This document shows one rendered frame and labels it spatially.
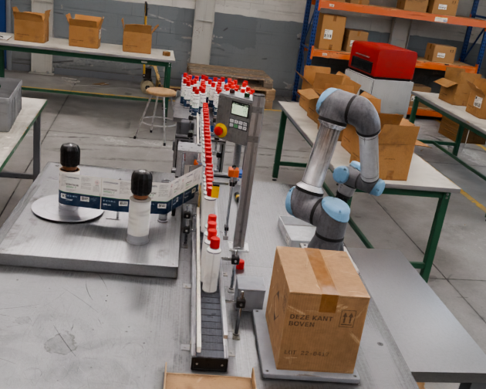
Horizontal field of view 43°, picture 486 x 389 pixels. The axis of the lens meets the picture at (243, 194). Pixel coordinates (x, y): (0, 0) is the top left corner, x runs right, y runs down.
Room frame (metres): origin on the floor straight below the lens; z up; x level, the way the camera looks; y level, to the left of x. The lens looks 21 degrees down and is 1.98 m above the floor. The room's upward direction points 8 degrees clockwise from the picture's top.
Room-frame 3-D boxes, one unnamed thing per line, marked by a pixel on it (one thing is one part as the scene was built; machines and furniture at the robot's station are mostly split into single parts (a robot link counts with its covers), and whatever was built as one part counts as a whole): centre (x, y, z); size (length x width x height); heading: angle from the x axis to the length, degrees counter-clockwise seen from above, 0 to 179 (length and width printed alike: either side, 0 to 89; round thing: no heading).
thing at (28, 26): (7.47, 2.79, 0.97); 0.47 x 0.41 x 0.37; 7
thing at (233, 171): (2.36, 0.08, 1.05); 0.10 x 0.04 x 0.33; 97
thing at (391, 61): (7.97, -1.52, 0.61); 0.70 x 0.60 x 1.22; 22
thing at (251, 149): (2.41, -0.01, 1.16); 0.04 x 0.04 x 0.67; 7
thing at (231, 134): (2.47, 0.06, 1.38); 0.17 x 0.10 x 0.19; 62
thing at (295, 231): (2.60, -0.31, 0.85); 0.27 x 0.20 x 0.05; 11
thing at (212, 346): (2.35, 0.13, 0.86); 1.65 x 0.08 x 0.04; 7
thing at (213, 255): (1.92, 0.07, 0.98); 0.05 x 0.05 x 0.20
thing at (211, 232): (1.98, 0.09, 0.98); 0.05 x 0.05 x 0.20
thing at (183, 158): (2.76, 0.27, 1.01); 0.14 x 0.13 x 0.26; 7
